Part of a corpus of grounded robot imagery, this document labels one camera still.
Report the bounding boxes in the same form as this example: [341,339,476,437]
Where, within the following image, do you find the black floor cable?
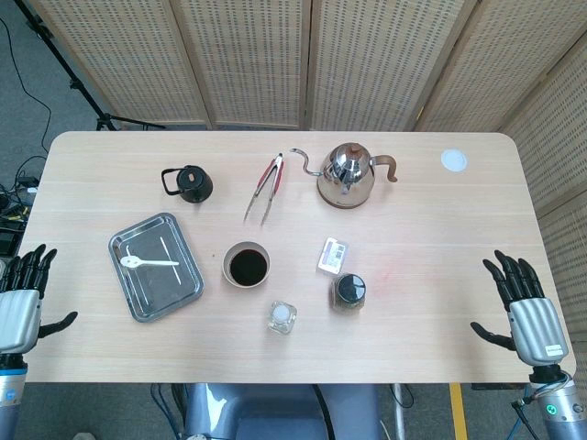
[0,17,52,152]

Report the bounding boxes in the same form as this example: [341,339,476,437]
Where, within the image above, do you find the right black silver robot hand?
[471,249,570,368]

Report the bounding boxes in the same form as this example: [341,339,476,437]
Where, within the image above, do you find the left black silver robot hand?
[0,244,79,355]

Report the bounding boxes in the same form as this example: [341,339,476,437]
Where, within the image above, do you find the white plastic spoon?
[120,256,181,269]

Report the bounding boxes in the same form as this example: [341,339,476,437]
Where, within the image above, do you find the metal table leg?
[389,383,410,440]

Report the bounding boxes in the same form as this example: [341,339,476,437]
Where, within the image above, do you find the woven rattan screen panel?
[415,0,568,134]
[27,0,213,129]
[498,54,587,331]
[172,0,314,129]
[305,0,473,133]

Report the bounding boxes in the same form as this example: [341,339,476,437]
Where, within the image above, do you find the small purple plastic box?
[316,236,349,275]

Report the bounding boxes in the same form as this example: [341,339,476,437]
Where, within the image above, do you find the thin right arm cable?
[510,382,574,440]

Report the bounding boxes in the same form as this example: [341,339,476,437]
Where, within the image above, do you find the power strip with plugs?
[0,155,47,258]

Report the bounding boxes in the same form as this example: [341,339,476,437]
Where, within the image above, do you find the steel gooseneck kettle wooden handle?
[289,142,399,210]

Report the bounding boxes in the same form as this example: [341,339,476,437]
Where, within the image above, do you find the clear bottle with green label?
[267,300,298,336]

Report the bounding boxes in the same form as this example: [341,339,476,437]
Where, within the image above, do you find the stainless steel tray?
[107,212,205,324]

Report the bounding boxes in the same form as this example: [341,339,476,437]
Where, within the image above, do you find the black tripod stand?
[13,0,166,132]

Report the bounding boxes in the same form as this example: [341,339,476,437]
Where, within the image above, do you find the white bowl dark liquid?
[222,241,271,289]

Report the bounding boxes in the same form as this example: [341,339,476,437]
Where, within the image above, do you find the grey robot torso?
[183,382,384,440]

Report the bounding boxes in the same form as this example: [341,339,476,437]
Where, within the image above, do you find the white round table grommet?
[440,148,470,173]

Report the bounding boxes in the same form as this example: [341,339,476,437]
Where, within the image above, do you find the glass jar with black lid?
[329,272,368,315]

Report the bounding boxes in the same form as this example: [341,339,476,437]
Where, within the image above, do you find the steel tongs with red grips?
[243,153,285,227]

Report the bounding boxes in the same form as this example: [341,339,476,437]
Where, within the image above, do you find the small black teapot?
[160,164,215,204]

